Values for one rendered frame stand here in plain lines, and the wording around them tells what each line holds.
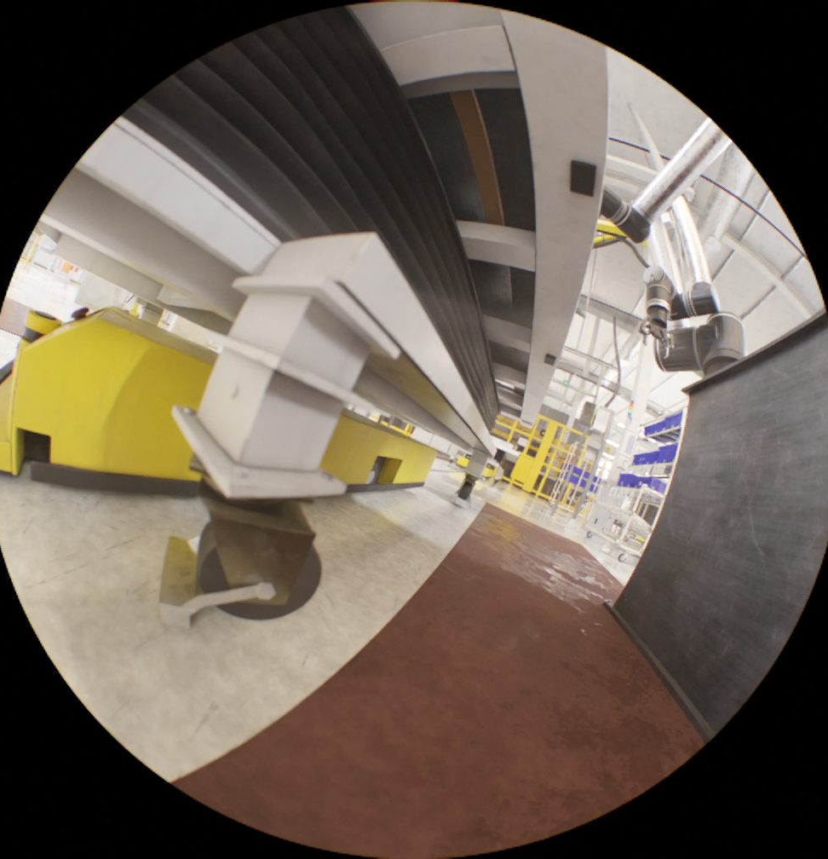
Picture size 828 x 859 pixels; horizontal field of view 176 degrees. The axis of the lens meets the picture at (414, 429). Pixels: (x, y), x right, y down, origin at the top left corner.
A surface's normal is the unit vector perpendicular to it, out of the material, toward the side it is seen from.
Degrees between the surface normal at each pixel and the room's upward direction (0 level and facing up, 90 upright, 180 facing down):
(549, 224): 180
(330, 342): 90
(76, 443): 90
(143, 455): 90
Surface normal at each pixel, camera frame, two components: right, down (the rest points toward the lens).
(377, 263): 0.85, 0.37
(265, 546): 0.58, 0.25
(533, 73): -0.41, 0.91
